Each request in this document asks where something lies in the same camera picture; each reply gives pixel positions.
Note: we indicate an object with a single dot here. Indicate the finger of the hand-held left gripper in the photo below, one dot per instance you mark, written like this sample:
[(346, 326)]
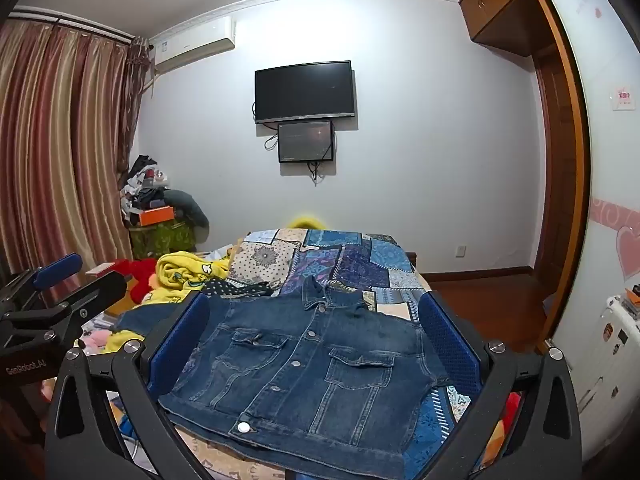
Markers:
[(60, 270), (95, 295)]

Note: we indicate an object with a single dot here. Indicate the yellow printed blanket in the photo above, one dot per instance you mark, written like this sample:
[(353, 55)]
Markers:
[(185, 270)]

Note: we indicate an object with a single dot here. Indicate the red plush toy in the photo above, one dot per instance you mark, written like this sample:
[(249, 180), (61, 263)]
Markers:
[(137, 280)]

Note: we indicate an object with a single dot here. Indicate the white sliding wardrobe door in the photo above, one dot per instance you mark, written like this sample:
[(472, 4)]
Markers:
[(610, 160)]

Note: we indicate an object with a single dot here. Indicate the pile of mixed clothes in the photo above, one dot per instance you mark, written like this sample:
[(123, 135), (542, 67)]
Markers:
[(142, 185)]

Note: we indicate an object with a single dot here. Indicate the pink plush toy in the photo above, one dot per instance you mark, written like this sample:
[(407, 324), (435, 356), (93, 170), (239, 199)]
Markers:
[(97, 340)]

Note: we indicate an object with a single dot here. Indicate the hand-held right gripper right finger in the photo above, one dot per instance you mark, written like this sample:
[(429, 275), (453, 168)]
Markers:
[(450, 342)]

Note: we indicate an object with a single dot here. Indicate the white appliance with stickers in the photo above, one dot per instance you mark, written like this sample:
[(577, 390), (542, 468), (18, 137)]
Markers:
[(622, 340)]

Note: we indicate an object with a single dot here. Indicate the yellow plush toy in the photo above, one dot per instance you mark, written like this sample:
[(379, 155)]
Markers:
[(306, 222)]

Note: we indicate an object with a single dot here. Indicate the wooden overhead cabinet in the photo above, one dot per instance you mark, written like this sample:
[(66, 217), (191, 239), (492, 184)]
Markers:
[(500, 10)]

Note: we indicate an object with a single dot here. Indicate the orange box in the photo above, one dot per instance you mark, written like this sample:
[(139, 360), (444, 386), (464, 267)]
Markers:
[(156, 215)]

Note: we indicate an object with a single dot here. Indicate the dark grey cushion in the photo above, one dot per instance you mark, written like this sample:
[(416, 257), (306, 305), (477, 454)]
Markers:
[(187, 205)]

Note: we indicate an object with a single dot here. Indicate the dark dotted cloth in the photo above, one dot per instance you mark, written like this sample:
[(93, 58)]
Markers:
[(230, 287)]

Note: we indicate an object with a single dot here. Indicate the black wall television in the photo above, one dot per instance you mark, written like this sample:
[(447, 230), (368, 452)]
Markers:
[(305, 91)]

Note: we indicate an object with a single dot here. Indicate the blue patchwork bedspread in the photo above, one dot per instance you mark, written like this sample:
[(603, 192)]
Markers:
[(350, 270)]

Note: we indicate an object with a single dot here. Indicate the small black wall monitor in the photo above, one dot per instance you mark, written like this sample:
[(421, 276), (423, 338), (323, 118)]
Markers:
[(306, 141)]

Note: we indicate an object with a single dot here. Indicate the white wall air conditioner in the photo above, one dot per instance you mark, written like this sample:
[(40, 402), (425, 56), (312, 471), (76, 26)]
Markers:
[(192, 42)]

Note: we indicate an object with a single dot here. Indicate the blue denim jacket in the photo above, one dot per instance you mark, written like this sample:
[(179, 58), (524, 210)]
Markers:
[(300, 360)]

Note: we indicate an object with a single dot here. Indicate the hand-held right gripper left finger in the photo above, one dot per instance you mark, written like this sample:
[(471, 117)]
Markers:
[(180, 342)]

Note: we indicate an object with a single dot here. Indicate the striped red beige curtain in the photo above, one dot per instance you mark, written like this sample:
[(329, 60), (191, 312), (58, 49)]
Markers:
[(60, 135)]

